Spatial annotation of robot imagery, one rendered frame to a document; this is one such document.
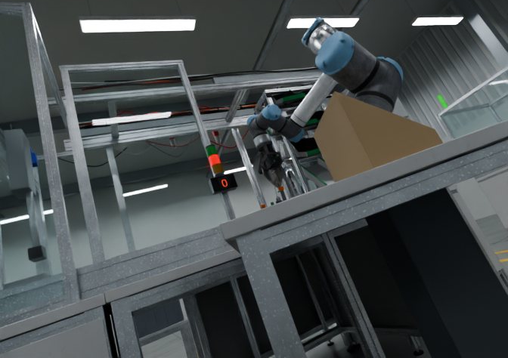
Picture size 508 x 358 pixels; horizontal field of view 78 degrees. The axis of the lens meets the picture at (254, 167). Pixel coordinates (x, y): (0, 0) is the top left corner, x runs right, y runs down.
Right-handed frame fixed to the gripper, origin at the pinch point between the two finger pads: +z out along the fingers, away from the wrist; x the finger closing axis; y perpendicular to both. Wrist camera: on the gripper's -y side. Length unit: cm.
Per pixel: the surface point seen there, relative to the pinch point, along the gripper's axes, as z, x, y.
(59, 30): -450, -91, -343
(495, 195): 48, 396, -153
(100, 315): 28, -77, 19
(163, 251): 16, -57, 14
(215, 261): 24, -43, 22
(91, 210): -14, -76, -18
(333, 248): 33.4, 0.4, 21.0
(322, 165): -7.3, 35.3, -9.3
